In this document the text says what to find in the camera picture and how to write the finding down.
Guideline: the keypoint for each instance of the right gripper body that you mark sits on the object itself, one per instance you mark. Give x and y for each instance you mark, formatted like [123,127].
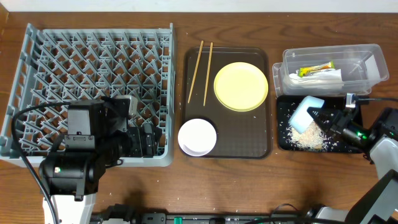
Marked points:
[352,131]

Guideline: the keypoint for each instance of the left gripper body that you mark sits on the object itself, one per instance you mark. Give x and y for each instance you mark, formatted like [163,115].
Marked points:
[134,146]

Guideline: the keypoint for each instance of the light blue bowl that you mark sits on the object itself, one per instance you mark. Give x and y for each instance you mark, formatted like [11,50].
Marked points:
[301,119]

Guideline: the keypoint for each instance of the white napkin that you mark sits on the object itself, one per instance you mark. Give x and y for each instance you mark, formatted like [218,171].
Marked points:
[325,79]

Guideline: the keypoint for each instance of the green orange snack wrapper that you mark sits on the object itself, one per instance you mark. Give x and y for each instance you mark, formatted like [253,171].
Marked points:
[304,71]

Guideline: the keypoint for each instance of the white pink bowl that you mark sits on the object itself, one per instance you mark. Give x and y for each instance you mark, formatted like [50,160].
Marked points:
[197,137]

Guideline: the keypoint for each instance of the wooden chopstick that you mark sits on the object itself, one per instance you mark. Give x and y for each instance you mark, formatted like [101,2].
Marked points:
[195,71]
[208,73]

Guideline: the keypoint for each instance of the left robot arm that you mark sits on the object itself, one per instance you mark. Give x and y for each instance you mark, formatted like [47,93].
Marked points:
[98,137]

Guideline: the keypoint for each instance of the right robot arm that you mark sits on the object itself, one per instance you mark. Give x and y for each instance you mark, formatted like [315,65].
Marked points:
[379,146]

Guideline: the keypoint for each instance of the black waste tray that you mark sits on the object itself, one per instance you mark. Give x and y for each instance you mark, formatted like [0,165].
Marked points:
[286,105]

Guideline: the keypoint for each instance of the grey dishwasher rack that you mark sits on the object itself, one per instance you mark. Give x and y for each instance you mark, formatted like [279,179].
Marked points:
[59,65]

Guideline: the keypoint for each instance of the pile of rice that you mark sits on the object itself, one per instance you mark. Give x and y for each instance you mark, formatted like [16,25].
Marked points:
[312,139]

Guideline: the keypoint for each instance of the clear plastic bin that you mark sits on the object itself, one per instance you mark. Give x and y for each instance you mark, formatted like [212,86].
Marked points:
[362,66]

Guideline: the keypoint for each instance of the dark brown serving tray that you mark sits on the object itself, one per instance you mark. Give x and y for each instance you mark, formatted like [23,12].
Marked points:
[240,135]

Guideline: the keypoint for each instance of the yellow plate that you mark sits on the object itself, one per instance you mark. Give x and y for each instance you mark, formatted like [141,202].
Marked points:
[241,86]

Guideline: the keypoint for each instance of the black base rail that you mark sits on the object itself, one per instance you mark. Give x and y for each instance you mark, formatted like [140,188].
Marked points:
[119,213]

